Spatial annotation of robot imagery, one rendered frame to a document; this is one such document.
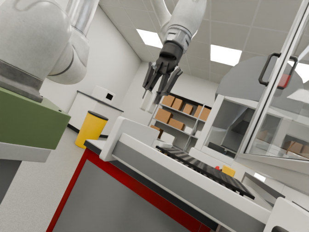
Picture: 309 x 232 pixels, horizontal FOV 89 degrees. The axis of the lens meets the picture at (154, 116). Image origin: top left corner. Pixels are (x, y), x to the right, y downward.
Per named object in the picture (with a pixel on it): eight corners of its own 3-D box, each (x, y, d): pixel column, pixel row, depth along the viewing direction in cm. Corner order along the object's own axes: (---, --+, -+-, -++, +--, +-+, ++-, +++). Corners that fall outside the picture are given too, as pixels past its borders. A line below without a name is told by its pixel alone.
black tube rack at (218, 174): (145, 169, 38) (156, 145, 38) (164, 163, 54) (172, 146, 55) (242, 228, 30) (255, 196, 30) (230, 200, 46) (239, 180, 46)
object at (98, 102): (60, 123, 377) (82, 78, 382) (93, 129, 483) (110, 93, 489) (80, 136, 350) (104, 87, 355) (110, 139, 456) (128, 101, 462)
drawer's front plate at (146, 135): (97, 158, 36) (118, 115, 37) (145, 154, 63) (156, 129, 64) (103, 161, 36) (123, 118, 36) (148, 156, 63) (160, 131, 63)
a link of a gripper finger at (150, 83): (163, 61, 53) (160, 60, 54) (145, 89, 53) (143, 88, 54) (167, 66, 56) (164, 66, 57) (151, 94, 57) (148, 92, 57)
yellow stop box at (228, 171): (216, 180, 66) (223, 165, 67) (215, 177, 73) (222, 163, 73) (229, 187, 64) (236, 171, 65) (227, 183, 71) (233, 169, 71)
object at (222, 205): (110, 155, 37) (121, 132, 38) (149, 153, 61) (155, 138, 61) (319, 288, 22) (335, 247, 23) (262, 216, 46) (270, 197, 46)
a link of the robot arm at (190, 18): (198, 32, 50) (187, 50, 63) (217, -10, 51) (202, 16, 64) (168, 17, 49) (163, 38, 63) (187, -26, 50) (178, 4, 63)
